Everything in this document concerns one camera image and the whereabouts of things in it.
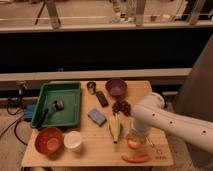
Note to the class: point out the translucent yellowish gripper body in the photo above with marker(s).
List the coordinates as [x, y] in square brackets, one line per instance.
[133, 138]

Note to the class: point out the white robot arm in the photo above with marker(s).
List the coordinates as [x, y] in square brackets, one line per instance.
[149, 112]

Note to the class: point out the green plastic tray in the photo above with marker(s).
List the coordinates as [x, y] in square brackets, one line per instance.
[70, 94]

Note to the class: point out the yellow corn cob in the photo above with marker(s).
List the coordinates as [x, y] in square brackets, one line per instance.
[115, 127]

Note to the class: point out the dark red grapes bunch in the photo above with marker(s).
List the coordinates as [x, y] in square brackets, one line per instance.
[122, 106]

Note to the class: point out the blue sponge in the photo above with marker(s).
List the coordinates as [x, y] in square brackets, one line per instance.
[97, 117]

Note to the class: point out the black rectangular bar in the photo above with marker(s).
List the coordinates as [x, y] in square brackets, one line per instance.
[102, 99]

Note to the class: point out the purple bowl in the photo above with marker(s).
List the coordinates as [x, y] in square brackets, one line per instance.
[116, 87]

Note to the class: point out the white plastic cup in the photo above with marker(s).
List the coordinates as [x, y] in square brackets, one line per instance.
[73, 141]

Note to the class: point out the small metal cup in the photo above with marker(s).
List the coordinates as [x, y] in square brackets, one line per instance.
[91, 86]

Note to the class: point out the orange red bowl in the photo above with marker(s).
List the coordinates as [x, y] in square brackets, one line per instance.
[48, 141]

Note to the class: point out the blue box beside table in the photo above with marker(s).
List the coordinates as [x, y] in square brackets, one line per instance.
[28, 113]

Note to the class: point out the black handled dish brush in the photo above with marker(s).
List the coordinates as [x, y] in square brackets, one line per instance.
[57, 105]

